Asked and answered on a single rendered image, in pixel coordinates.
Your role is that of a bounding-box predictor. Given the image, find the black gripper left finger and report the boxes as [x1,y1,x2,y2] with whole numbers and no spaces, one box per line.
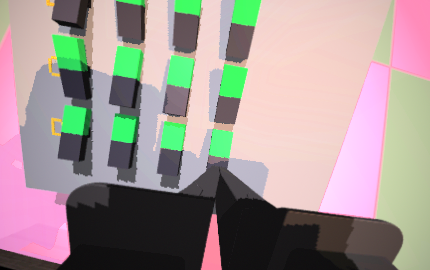
[65,166,220,270]

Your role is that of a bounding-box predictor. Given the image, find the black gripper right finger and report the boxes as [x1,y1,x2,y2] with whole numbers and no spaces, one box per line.
[215,167,403,270]

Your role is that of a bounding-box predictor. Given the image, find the beige switch panel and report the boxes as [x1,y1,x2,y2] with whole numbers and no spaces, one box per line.
[8,0,391,211]

